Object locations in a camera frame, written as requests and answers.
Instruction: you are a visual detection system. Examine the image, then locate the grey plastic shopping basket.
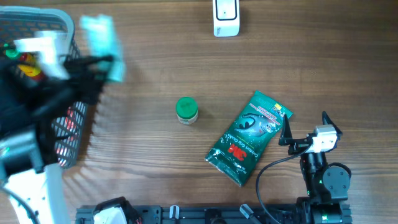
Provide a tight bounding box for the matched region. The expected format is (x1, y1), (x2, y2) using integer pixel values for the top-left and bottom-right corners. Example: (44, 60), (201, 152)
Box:
(1, 6), (88, 169)

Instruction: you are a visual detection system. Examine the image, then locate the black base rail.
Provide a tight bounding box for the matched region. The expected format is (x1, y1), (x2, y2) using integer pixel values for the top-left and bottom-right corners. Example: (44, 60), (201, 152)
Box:
(75, 203), (353, 224)

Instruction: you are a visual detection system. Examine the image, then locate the green 3M gloves package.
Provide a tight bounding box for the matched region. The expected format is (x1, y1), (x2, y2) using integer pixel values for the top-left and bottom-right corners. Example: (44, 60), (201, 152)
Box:
(205, 90), (294, 187)

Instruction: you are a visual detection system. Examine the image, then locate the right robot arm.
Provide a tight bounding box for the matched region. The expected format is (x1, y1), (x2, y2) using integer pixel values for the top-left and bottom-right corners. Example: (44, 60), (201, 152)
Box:
(279, 111), (353, 224)

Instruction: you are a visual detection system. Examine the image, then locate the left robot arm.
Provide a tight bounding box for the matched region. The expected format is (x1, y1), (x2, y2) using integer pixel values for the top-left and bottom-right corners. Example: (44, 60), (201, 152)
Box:
(1, 55), (115, 223)

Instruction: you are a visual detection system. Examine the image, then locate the right black camera cable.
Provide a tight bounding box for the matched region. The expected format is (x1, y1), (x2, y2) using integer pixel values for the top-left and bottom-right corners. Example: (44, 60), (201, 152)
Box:
(255, 146), (312, 224)

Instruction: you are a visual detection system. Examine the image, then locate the teal wet wipes pack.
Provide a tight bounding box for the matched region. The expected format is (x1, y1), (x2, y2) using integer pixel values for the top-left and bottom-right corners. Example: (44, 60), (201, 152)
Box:
(80, 14), (126, 83)

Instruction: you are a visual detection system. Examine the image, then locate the green lid jar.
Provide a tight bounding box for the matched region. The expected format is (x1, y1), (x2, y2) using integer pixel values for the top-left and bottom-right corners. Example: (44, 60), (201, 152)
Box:
(175, 96), (198, 125)

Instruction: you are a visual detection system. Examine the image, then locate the white barcode scanner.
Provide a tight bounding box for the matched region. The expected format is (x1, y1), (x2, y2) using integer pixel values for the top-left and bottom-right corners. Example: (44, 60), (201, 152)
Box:
(213, 0), (240, 37)

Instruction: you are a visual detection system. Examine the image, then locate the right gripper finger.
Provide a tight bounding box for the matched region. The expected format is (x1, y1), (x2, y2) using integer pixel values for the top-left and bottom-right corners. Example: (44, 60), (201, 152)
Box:
(279, 114), (293, 142)
(322, 111), (343, 137)

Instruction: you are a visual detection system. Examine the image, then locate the red sauce bottle green cap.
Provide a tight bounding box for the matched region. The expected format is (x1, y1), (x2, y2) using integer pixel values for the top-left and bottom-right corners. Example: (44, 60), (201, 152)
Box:
(2, 44), (45, 81)

